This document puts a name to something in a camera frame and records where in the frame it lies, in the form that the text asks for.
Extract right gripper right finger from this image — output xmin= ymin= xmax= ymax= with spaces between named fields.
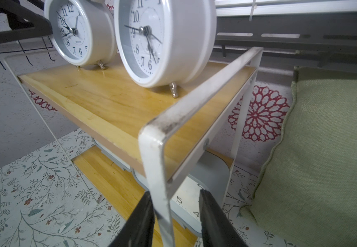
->
xmin=199 ymin=189 xmax=247 ymax=247

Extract black wire wall rack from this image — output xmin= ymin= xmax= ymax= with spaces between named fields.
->
xmin=0 ymin=36 xmax=54 ymax=70

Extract grey metal wall shelf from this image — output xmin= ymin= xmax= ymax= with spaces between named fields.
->
xmin=215 ymin=13 xmax=357 ymax=66

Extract yellow wooden two-tier shelf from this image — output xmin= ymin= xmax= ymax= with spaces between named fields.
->
xmin=16 ymin=47 xmax=263 ymax=247

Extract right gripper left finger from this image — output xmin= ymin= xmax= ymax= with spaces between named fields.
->
xmin=109 ymin=191 xmax=155 ymax=247

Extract green cushion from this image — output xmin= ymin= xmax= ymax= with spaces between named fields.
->
xmin=240 ymin=68 xmax=357 ymax=247

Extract grey square alarm clock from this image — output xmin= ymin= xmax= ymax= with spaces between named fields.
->
xmin=132 ymin=149 xmax=231 ymax=238
xmin=93 ymin=138 xmax=132 ymax=172

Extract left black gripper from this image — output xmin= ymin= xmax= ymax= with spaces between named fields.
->
xmin=0 ymin=1 xmax=53 ymax=44

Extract white twin-bell alarm clock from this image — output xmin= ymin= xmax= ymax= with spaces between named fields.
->
xmin=114 ymin=0 xmax=217 ymax=98
xmin=44 ymin=0 xmax=117 ymax=70

